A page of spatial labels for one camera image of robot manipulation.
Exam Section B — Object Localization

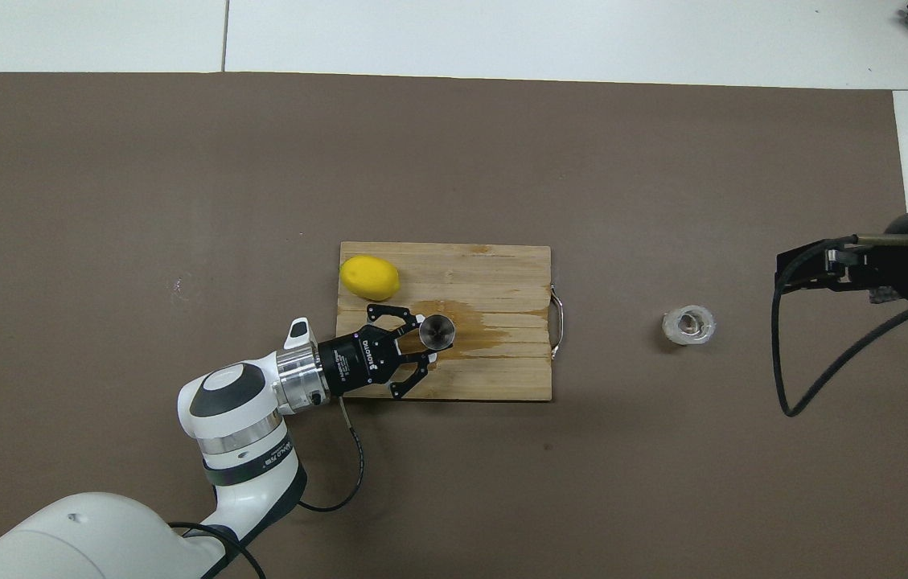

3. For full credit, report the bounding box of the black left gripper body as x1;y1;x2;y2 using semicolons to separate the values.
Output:
317;325;404;400

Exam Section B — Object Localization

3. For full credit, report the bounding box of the steel double jigger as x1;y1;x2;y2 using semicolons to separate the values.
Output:
418;314;457;352

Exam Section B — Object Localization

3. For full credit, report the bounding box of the small clear glass cup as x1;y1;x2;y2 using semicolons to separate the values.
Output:
662;304;717;347

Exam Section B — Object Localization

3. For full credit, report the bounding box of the yellow lemon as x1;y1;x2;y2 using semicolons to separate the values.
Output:
339;254;401;302

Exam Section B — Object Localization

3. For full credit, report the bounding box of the wooden cutting board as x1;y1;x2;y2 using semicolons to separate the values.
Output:
333;242;565;401

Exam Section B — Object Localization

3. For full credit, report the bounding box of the brown paper table mat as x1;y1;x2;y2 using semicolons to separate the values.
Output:
0;71;908;579

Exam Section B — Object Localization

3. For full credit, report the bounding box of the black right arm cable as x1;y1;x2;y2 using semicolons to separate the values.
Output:
771;233;908;417

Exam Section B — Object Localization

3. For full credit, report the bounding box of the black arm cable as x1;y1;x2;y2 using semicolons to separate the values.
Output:
771;233;908;417
168;394;366;579

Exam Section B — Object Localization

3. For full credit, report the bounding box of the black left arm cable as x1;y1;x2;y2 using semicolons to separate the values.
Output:
168;394;366;579

